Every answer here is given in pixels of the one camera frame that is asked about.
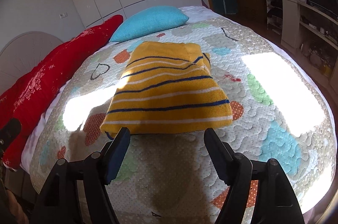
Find yellow striped knit sweater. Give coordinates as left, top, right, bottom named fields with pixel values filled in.
left=100, top=41, right=233, bottom=137

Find red snowflake blanket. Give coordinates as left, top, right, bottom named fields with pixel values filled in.
left=1, top=14, right=124, bottom=170

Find white round headboard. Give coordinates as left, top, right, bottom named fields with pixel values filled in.
left=0, top=32, right=63, bottom=93

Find cluttered shelf unit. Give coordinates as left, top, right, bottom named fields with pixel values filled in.
left=266, top=0, right=337, bottom=92

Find turquoise knit pillow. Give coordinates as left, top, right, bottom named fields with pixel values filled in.
left=109, top=6, right=189, bottom=42

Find white wall socket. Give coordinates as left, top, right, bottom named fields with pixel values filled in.
left=60, top=13, right=68, bottom=19

